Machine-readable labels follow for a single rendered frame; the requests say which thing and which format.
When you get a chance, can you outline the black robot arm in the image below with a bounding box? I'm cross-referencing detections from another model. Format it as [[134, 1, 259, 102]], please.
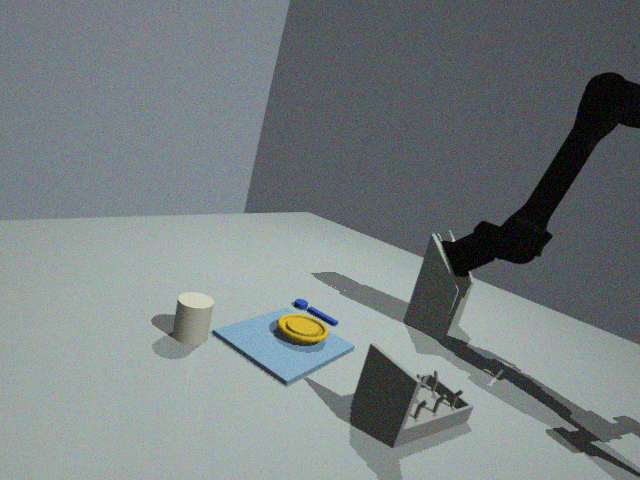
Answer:
[[442, 72, 640, 276]]

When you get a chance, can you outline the light blue mat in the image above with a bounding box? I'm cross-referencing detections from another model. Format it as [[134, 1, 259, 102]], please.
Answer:
[[213, 308, 355, 386]]

